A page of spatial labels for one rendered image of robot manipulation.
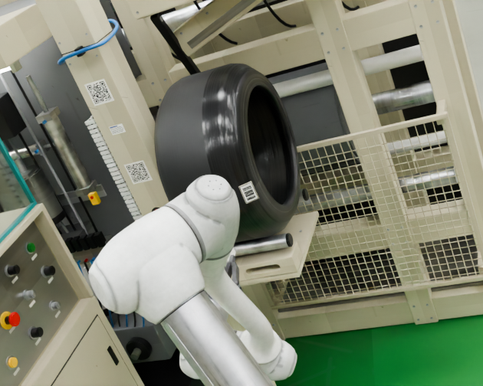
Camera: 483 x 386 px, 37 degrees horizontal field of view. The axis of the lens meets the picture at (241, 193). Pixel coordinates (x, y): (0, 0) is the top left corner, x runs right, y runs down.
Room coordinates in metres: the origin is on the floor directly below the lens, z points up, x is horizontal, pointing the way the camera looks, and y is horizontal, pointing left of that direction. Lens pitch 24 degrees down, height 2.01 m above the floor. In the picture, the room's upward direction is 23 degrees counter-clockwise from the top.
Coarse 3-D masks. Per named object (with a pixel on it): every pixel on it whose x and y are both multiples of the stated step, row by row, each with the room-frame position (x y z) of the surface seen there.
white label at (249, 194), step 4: (248, 184) 1.91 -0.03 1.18; (252, 184) 1.91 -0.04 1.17; (240, 188) 1.91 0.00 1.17; (244, 188) 1.91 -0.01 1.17; (248, 188) 1.91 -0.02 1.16; (252, 188) 1.91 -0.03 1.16; (244, 192) 1.91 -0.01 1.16; (248, 192) 1.91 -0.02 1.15; (252, 192) 1.91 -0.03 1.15; (256, 192) 1.91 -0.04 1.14; (244, 196) 1.91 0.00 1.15; (248, 196) 1.91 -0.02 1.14; (252, 196) 1.91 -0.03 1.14; (256, 196) 1.91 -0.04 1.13; (248, 200) 1.91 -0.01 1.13; (252, 200) 1.91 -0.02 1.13
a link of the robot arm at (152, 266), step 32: (160, 224) 1.21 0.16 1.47; (128, 256) 1.16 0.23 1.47; (160, 256) 1.17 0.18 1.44; (192, 256) 1.19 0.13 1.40; (96, 288) 1.19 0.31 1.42; (128, 288) 1.13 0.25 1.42; (160, 288) 1.13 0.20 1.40; (192, 288) 1.14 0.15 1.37; (160, 320) 1.14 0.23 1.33; (192, 320) 1.11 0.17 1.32; (224, 320) 1.13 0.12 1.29; (192, 352) 1.09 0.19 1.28; (224, 352) 1.08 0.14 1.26; (224, 384) 1.05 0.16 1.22; (256, 384) 1.04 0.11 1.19
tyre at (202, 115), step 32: (192, 96) 2.10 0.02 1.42; (224, 96) 2.04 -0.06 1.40; (256, 96) 2.40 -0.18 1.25; (160, 128) 2.08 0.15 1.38; (192, 128) 2.01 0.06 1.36; (224, 128) 1.97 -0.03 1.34; (256, 128) 2.43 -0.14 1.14; (288, 128) 2.31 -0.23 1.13; (160, 160) 2.04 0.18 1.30; (192, 160) 1.97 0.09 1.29; (224, 160) 1.93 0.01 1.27; (256, 160) 2.41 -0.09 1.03; (288, 160) 2.33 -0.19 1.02; (288, 192) 2.17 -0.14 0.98; (256, 224) 1.94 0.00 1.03
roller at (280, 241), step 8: (248, 240) 2.07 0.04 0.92; (256, 240) 2.06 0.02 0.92; (264, 240) 2.04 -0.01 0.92; (272, 240) 2.02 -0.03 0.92; (280, 240) 2.01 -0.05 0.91; (288, 240) 2.00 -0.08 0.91; (240, 248) 2.07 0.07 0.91; (248, 248) 2.05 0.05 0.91; (256, 248) 2.04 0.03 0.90; (264, 248) 2.03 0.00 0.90; (272, 248) 2.02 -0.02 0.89; (280, 248) 2.02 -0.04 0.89
